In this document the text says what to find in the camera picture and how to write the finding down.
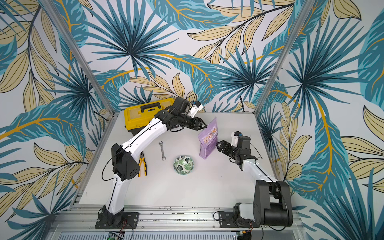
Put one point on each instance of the silver open-end wrench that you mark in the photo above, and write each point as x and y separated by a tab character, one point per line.
162	151

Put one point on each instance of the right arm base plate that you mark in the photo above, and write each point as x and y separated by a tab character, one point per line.
228	220

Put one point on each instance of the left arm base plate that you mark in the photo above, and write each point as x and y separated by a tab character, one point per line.
123	220

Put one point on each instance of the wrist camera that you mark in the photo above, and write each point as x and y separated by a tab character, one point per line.
235	137
196	107

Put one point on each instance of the yellow black toolbox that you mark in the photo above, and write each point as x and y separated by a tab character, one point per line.
139	116

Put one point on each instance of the aluminium frame post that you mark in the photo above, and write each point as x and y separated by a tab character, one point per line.
305	10
70	41

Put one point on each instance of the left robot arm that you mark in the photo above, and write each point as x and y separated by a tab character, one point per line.
125	157

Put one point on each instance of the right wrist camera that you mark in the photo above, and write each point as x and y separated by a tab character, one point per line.
235	137

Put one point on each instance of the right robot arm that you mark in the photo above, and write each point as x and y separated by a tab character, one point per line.
271	204

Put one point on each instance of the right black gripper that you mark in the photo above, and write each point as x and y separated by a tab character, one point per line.
227	147

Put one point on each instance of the right aluminium frame post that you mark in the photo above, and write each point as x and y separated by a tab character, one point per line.
305	10

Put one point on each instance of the green leaf pattern bowl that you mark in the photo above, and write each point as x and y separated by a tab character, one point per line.
183	165

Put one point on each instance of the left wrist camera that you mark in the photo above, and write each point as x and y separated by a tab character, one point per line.
196	107

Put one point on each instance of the left aluminium frame post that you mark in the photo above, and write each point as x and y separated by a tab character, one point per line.
70	41

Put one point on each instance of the purple oats bag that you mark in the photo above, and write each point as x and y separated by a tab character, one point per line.
208	139

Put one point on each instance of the yellow black pliers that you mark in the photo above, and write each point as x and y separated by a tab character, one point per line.
142	165

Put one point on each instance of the aluminium mounting rail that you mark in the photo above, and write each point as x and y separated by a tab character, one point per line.
167	223

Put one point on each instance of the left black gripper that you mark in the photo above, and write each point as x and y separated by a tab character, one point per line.
196	123

